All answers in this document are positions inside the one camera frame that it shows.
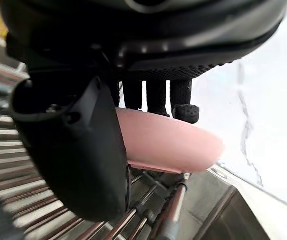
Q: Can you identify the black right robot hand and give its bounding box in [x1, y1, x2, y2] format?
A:
[0, 0, 287, 223]

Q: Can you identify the pink cup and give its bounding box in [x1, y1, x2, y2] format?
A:
[115, 106, 226, 174]

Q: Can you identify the stainless steel sink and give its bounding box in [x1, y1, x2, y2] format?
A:
[130, 162, 287, 240]

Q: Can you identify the steel roll-up drying rack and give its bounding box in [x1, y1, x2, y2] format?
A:
[0, 56, 192, 240]

